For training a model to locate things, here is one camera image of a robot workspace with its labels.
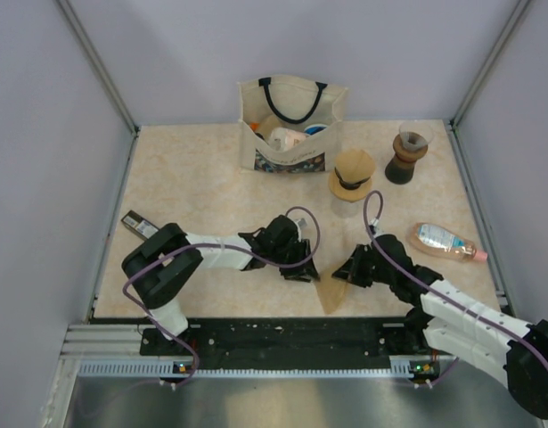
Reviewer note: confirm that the dark flask with red cap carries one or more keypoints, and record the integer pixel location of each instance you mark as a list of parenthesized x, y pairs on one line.
[(399, 172)]

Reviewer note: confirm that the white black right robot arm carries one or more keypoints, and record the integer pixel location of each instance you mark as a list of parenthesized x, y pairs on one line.
[(512, 351)]

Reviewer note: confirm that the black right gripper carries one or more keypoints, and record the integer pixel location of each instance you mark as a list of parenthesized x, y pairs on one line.
[(351, 269)]

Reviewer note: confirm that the dark rectangular box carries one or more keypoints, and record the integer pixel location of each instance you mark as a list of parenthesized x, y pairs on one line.
[(139, 225)]

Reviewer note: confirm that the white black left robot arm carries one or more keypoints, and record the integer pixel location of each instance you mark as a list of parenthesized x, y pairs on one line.
[(161, 266)]

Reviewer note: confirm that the clear glass server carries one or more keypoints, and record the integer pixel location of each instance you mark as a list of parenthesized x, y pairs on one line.
[(346, 209)]

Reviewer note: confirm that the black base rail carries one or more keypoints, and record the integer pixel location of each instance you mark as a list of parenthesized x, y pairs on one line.
[(301, 343)]

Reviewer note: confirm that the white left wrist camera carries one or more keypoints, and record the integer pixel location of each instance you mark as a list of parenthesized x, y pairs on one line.
[(300, 223)]

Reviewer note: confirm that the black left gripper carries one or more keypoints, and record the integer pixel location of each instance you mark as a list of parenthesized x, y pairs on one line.
[(301, 273)]

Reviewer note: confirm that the clear pink lotion bottle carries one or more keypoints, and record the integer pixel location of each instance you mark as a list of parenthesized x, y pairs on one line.
[(440, 242)]

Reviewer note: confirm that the wooden dripper stand disc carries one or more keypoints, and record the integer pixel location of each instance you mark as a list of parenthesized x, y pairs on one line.
[(348, 192)]

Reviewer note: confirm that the beige canvas tote bag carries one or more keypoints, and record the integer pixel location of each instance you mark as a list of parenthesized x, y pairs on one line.
[(290, 125)]

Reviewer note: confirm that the clear glass cone dripper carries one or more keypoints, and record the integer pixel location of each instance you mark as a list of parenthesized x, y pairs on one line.
[(415, 134)]

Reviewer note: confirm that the grey slotted cable duct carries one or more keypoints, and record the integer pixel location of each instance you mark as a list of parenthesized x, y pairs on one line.
[(169, 369)]

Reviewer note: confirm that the brown paper coffee filter stack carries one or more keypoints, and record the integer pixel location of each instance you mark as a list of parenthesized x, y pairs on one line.
[(331, 291)]

